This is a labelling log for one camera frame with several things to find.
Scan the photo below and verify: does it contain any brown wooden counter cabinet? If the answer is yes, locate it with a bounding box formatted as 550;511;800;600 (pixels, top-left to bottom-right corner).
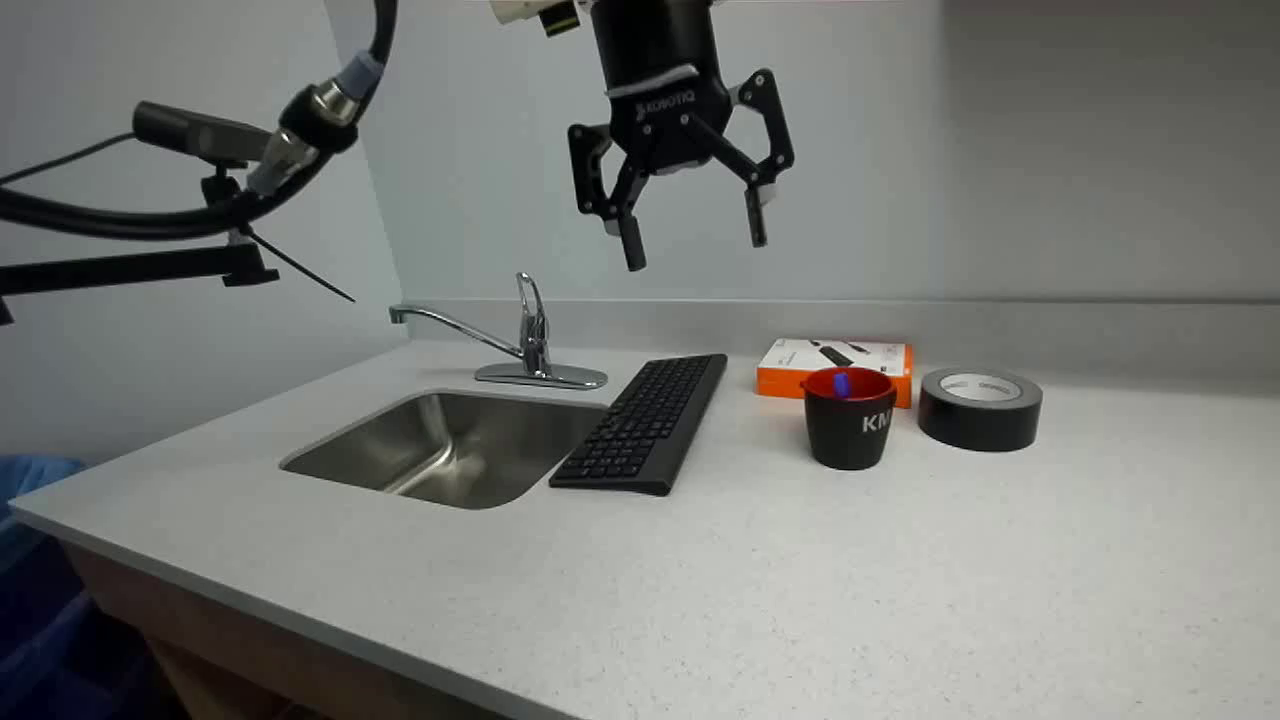
63;542;517;720

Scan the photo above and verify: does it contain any black mug red inside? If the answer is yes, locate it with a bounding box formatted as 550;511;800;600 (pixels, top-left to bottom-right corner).
800;365;900;470

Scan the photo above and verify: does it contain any black side camera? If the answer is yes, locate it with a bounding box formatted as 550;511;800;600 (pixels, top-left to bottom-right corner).
126;95;280;172

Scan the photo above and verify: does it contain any stainless steel sink basin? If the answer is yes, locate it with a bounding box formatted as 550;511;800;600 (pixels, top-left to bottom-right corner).
280;389;610;511

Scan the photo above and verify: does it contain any orange and white box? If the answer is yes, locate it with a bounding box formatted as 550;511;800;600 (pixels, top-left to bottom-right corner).
753;337;919;412

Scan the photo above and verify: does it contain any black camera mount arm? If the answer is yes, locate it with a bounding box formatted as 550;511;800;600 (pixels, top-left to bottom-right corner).
0;163;285;332

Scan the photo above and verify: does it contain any black duct tape roll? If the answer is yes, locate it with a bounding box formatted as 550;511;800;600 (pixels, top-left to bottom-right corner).
915;365;1049;454

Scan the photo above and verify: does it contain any blue bag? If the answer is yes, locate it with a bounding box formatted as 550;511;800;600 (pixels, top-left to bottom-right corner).
0;450;152;720

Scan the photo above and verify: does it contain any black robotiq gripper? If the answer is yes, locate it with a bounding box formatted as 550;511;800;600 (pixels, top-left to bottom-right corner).
562;0;800;276

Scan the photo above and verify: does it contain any black computer keyboard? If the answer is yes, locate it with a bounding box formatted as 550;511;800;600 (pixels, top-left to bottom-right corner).
545;353;730;500

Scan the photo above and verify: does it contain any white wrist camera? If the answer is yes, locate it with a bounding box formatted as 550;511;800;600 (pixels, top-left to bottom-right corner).
487;0;586;38

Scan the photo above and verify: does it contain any chrome sink faucet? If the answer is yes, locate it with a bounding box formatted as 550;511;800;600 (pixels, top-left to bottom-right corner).
387;266;610;390

